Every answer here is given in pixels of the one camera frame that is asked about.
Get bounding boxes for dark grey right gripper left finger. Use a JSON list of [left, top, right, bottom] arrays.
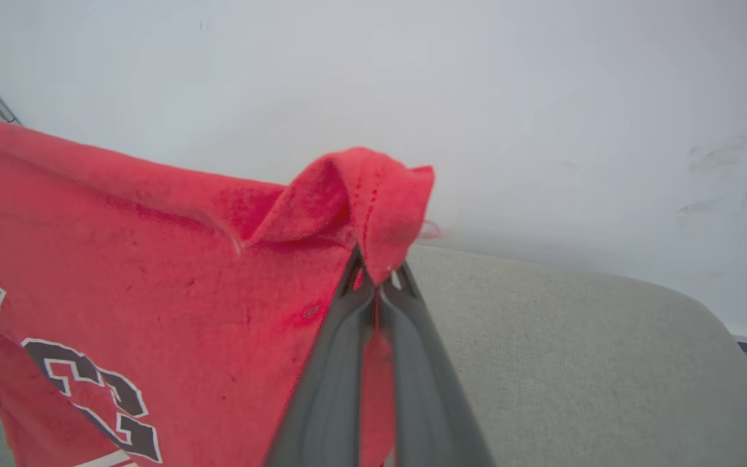
[[263, 245, 377, 467]]

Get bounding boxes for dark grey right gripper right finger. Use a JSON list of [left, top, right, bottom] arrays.
[[379, 261, 495, 467]]

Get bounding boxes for red jersey with black lettering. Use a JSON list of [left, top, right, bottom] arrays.
[[0, 109, 443, 467]]

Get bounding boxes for grey fabric sofa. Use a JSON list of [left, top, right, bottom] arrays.
[[0, 244, 747, 467]]

